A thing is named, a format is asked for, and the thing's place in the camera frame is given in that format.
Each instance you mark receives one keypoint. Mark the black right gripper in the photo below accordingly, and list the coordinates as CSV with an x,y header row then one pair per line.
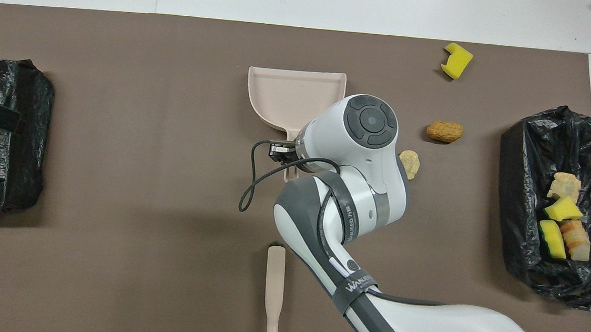
x,y
281,151

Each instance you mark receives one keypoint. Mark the beige plastic dustpan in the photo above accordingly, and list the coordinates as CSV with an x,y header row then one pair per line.
x,y
290,97

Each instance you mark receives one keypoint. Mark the beige hand brush black bristles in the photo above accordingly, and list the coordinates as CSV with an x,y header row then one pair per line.
x,y
274,291

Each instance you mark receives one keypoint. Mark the pale cracker piece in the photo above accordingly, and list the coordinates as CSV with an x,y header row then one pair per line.
x,y
410,164
564,186

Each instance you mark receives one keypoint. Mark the yellow sponge green backing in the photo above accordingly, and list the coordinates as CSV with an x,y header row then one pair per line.
x,y
554,240

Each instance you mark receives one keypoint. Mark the plain yellow sponge piece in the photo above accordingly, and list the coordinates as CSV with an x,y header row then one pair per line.
x,y
565,209

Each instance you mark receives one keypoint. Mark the striped croissant bread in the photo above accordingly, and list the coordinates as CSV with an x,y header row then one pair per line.
x,y
577,241

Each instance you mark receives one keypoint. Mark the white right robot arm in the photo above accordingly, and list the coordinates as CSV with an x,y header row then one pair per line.
x,y
366,140

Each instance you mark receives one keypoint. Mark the pale flat cracker piece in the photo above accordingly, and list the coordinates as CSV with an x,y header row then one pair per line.
x,y
410,164

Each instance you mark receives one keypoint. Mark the brown bread nugget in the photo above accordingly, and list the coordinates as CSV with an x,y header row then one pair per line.
x,y
444,131

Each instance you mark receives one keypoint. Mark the brown table mat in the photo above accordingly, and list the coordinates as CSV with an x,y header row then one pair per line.
x,y
107,278

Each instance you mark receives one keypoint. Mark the notched yellow sponge piece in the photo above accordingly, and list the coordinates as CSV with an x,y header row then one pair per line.
x,y
459,63

